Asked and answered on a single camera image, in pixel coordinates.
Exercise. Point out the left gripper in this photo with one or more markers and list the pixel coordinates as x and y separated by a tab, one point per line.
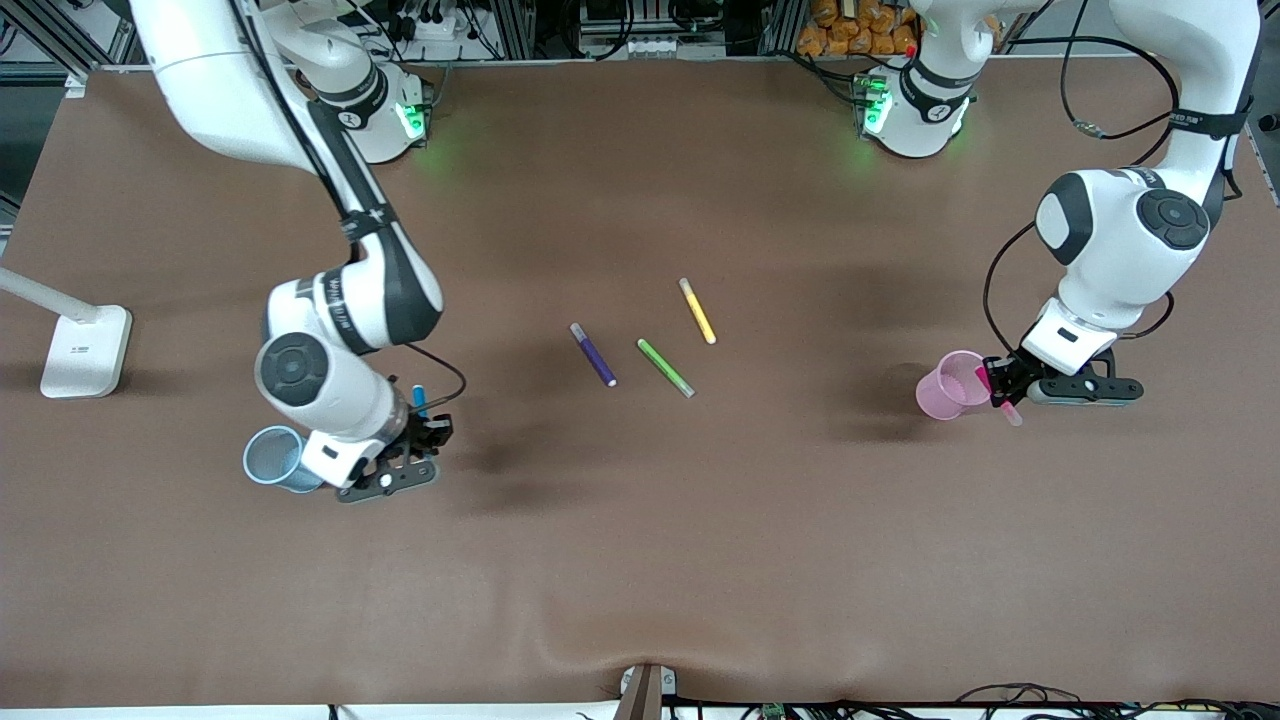
1007	377

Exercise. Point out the blue marker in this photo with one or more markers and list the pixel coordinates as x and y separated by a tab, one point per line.
419	398

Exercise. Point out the purple marker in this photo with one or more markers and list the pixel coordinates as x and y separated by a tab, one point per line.
593	355

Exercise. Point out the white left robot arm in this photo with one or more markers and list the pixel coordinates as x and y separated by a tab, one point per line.
1120	240

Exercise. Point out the orange netted bag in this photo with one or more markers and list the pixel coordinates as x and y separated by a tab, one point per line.
855	28

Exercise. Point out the yellow marker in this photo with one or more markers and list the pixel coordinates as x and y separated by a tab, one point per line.
697	311

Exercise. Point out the aluminium camera post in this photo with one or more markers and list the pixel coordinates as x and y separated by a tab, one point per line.
645	692

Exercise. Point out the white lamp base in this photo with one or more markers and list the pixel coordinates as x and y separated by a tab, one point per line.
85	350

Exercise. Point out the blue mesh cup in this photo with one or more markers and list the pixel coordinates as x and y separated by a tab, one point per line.
272	458

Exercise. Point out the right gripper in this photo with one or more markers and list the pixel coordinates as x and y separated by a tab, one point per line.
428	433

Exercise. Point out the pink mesh cup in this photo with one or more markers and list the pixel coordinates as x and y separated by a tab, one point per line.
945	390

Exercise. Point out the green marker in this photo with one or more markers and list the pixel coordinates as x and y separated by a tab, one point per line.
665	367

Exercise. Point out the white power strip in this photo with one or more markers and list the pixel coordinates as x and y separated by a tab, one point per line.
430	25
635	46

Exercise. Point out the pink marker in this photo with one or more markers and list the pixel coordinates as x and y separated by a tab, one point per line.
1012	413

